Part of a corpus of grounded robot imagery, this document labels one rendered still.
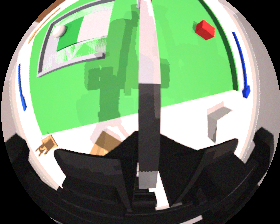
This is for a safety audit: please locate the red cube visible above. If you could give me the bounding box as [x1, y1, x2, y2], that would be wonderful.
[195, 19, 215, 41]

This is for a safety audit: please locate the green flat mat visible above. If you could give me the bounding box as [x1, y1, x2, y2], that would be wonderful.
[29, 0, 234, 136]

